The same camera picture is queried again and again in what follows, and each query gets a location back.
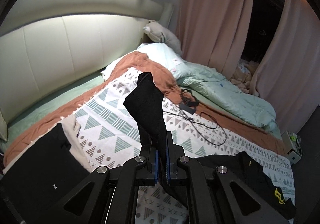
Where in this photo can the pink left curtain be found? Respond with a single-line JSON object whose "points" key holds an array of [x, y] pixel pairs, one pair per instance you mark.
{"points": [[213, 32]]}

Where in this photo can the grey plush toy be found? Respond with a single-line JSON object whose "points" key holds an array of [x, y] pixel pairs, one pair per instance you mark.
{"points": [[159, 34]]}

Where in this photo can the black garment with yellow logo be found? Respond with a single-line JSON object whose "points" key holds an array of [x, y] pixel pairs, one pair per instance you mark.
{"points": [[144, 104]]}

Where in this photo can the patterned white bed blanket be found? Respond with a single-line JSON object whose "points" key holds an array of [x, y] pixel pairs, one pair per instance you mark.
{"points": [[109, 135]]}

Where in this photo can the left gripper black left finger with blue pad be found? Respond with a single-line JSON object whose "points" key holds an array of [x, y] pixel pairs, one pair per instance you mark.
{"points": [[110, 195]]}

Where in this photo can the pink curtain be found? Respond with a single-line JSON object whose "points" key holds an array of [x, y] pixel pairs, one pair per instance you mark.
{"points": [[213, 32], [288, 75]]}

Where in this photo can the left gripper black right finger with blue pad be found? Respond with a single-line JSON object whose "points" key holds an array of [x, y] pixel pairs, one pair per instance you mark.
{"points": [[225, 189]]}

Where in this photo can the folded black clothes pile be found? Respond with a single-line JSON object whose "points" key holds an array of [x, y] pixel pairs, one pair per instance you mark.
{"points": [[42, 176]]}

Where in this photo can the cream padded headboard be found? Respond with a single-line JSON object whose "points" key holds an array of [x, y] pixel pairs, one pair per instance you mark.
{"points": [[48, 44]]}

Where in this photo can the black power adapter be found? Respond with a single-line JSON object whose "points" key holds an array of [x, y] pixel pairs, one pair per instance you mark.
{"points": [[189, 106]]}

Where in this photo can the pink right curtain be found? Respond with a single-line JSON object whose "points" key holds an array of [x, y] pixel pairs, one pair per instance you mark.
{"points": [[288, 75]]}

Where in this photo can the mint green duvet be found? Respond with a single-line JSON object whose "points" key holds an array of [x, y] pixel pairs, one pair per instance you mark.
{"points": [[216, 88]]}

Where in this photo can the white pillow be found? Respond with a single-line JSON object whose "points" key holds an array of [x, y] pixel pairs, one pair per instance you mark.
{"points": [[158, 52]]}

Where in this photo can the green fitted sheet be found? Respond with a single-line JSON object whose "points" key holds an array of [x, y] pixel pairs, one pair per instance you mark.
{"points": [[50, 103]]}

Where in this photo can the beige fluffy blanket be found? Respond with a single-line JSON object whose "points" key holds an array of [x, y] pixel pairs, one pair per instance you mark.
{"points": [[243, 75]]}

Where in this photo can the beige folded garment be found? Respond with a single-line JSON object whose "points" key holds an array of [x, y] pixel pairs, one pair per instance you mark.
{"points": [[71, 128]]}

